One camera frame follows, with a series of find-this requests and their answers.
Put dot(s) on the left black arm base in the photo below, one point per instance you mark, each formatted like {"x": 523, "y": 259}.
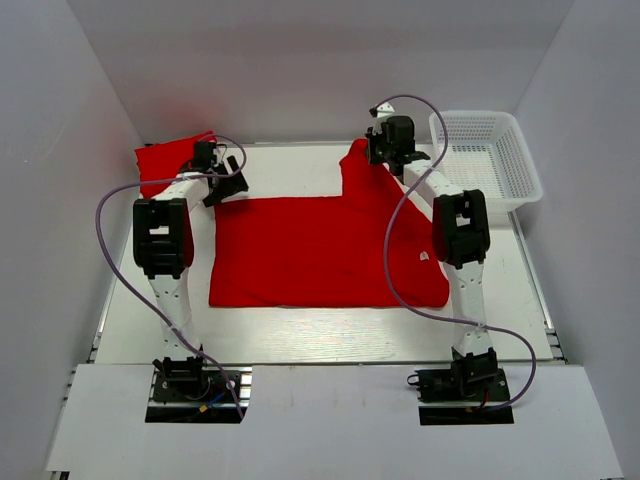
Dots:
{"x": 188, "y": 392}

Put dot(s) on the folded red t shirt stack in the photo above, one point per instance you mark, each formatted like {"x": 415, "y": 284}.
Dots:
{"x": 164, "y": 160}

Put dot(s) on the white plastic basket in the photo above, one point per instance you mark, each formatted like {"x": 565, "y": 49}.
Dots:
{"x": 486, "y": 150}

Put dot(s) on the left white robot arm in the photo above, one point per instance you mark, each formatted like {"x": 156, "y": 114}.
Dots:
{"x": 163, "y": 246}

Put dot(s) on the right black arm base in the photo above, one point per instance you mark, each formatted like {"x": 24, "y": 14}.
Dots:
{"x": 442, "y": 401}

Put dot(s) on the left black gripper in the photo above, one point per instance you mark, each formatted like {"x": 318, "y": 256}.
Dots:
{"x": 234, "y": 182}

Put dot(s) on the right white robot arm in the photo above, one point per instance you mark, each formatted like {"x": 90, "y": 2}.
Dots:
{"x": 460, "y": 239}

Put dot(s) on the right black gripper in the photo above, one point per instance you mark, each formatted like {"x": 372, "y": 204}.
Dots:
{"x": 373, "y": 138}

